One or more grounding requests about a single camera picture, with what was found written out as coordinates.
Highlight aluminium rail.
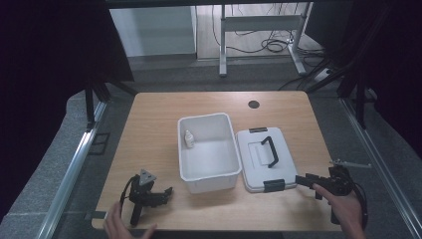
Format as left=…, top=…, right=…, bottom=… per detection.
left=338, top=97, right=422, bottom=235
left=37, top=100, right=107, bottom=239

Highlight small white bottle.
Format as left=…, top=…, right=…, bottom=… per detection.
left=183, top=129, right=196, bottom=149

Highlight white metal desk frame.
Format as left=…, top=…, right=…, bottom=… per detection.
left=217, top=3, right=315, bottom=79

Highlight dark curtain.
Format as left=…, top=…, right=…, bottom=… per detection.
left=0, top=0, right=135, bottom=220
left=304, top=0, right=422, bottom=159

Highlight white panel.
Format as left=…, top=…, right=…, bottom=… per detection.
left=108, top=5, right=197, bottom=58

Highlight person's left hand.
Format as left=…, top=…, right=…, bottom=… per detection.
left=103, top=201, right=158, bottom=239

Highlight person's right hand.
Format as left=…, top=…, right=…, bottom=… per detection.
left=312, top=182, right=365, bottom=239

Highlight black floor cables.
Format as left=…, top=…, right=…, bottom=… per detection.
left=211, top=3, right=327, bottom=69

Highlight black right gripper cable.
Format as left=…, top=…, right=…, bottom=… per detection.
left=347, top=180, right=370, bottom=231

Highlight black square bracket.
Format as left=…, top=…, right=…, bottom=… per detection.
left=88, top=131, right=111, bottom=156

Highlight black metal stand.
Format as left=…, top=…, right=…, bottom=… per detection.
left=304, top=56, right=377, bottom=131
left=84, top=79, right=137, bottom=131

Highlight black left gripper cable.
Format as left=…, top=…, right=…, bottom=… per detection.
left=118, top=174, right=138, bottom=210

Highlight white plastic storage box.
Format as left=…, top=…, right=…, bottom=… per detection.
left=176, top=112, right=243, bottom=195

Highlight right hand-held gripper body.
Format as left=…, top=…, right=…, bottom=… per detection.
left=321, top=158, right=373, bottom=225

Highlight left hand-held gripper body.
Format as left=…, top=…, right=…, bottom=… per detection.
left=127, top=168, right=168, bottom=228

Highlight grey lid with black handle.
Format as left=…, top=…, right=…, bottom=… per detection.
left=235, top=126, right=299, bottom=194

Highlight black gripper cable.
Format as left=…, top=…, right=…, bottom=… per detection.
left=118, top=174, right=138, bottom=210
left=347, top=180, right=370, bottom=231

